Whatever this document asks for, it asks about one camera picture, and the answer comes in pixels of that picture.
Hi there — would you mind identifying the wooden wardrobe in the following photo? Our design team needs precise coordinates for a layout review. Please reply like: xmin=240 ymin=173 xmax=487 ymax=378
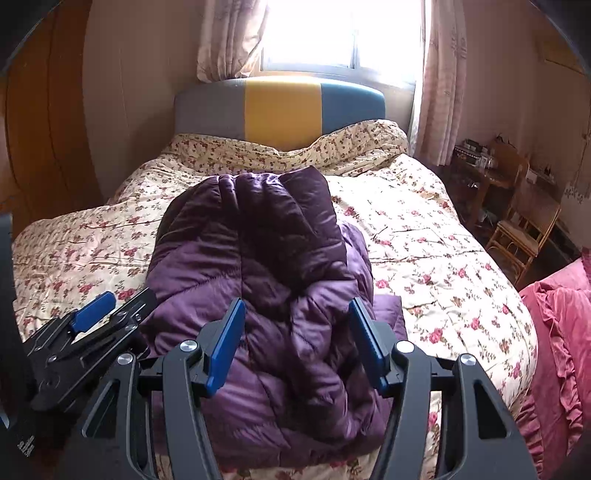
xmin=0 ymin=0 xmax=105 ymax=222

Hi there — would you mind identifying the pink ruffled blanket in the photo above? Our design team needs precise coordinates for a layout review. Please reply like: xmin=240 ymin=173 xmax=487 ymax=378
xmin=515 ymin=256 xmax=591 ymax=480

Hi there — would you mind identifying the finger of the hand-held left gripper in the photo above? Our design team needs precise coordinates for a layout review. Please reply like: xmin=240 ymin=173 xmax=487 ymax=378
xmin=24 ymin=291 xmax=117 ymax=366
xmin=30 ymin=287 xmax=159 ymax=411

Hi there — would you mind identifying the large rose print quilt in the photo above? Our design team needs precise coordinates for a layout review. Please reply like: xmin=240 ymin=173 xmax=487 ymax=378
xmin=11 ymin=152 xmax=539 ymax=480

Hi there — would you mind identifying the pale patterned curtain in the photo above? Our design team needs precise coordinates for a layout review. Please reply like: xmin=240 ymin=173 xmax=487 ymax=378
xmin=196 ymin=0 xmax=271 ymax=84
xmin=409 ymin=0 xmax=469 ymax=167

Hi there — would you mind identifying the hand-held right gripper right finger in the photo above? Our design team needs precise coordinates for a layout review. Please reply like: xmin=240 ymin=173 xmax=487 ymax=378
xmin=348 ymin=298 xmax=539 ymax=480

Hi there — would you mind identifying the small floral print bedding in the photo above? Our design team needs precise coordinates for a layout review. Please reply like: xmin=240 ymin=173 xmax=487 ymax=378
xmin=159 ymin=119 xmax=411 ymax=178

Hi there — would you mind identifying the cluttered wooden side table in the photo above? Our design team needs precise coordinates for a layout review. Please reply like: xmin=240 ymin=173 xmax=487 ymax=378
xmin=450 ymin=136 xmax=532 ymax=232

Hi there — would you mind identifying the wooden rattan chair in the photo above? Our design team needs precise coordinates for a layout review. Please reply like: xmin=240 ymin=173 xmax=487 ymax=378
xmin=485 ymin=143 xmax=561 ymax=287

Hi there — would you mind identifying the purple quilted down coat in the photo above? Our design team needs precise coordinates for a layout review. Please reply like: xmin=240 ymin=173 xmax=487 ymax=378
xmin=139 ymin=166 xmax=408 ymax=472

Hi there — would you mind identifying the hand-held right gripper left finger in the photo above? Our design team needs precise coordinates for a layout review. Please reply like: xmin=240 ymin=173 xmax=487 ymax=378
xmin=58 ymin=298 xmax=247 ymax=480

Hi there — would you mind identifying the bright window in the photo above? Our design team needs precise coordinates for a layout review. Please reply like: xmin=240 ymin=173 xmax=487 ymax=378
xmin=261 ymin=0 xmax=426 ymax=86

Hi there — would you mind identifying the grey yellow blue headboard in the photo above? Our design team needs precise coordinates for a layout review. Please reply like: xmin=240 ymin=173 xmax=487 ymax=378
xmin=174 ymin=71 xmax=386 ymax=151

